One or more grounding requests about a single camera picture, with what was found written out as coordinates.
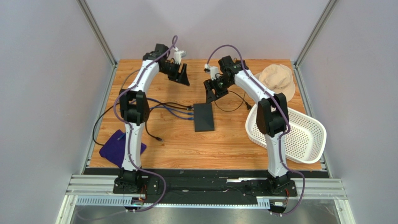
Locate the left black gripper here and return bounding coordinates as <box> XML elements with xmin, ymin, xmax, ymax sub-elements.
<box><xmin>160</xmin><ymin>61</ymin><xmax>190</xmax><ymax>87</ymax></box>

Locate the black network switch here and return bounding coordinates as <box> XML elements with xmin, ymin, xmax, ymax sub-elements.
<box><xmin>193</xmin><ymin>103</ymin><xmax>215</xmax><ymax>132</ymax></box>

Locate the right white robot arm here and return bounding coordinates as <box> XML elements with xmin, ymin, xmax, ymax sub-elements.
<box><xmin>204</xmin><ymin>56</ymin><xmax>290</xmax><ymax>195</ymax></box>

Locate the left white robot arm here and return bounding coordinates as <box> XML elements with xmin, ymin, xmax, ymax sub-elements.
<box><xmin>114</xmin><ymin>44</ymin><xmax>190</xmax><ymax>194</ymax></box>

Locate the black power adapter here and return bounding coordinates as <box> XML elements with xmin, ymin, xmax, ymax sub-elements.
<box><xmin>240</xmin><ymin>60</ymin><xmax>249</xmax><ymax>70</ymax></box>

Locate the beige bucket hat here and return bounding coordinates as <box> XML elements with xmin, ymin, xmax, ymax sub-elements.
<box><xmin>254</xmin><ymin>64</ymin><xmax>296</xmax><ymax>102</ymax></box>

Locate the purple cloth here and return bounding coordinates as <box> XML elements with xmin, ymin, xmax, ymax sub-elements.
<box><xmin>99</xmin><ymin>129</ymin><xmax>147</xmax><ymax>168</ymax></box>

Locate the white perforated plastic basket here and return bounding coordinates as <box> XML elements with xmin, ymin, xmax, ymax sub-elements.
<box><xmin>245</xmin><ymin>105</ymin><xmax>327</xmax><ymax>164</ymax></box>

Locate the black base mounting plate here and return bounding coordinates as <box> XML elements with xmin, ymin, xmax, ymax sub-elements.
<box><xmin>83</xmin><ymin>168</ymin><xmax>329</xmax><ymax>205</ymax></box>

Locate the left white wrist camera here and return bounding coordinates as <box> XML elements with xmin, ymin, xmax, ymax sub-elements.
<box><xmin>173</xmin><ymin>47</ymin><xmax>187</xmax><ymax>64</ymax></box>

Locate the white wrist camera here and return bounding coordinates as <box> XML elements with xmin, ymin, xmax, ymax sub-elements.
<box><xmin>204</xmin><ymin>64</ymin><xmax>220</xmax><ymax>80</ymax></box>
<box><xmin>173</xmin><ymin>47</ymin><xmax>187</xmax><ymax>64</ymax></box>

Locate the blue ethernet cable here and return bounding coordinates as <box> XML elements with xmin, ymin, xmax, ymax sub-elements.
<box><xmin>117</xmin><ymin>97</ymin><xmax>195</xmax><ymax>141</ymax></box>
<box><xmin>149</xmin><ymin>104</ymin><xmax>195</xmax><ymax>121</ymax></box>

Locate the black ethernet cable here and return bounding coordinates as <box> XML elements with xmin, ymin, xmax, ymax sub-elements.
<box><xmin>92</xmin><ymin>102</ymin><xmax>194</xmax><ymax>147</ymax></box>

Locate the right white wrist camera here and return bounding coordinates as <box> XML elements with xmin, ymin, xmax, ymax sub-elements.
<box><xmin>204</xmin><ymin>64</ymin><xmax>220</xmax><ymax>80</ymax></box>

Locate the aluminium frame rail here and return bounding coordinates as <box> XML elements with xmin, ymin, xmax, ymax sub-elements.
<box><xmin>57</xmin><ymin>169</ymin><xmax>355</xmax><ymax>224</ymax></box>

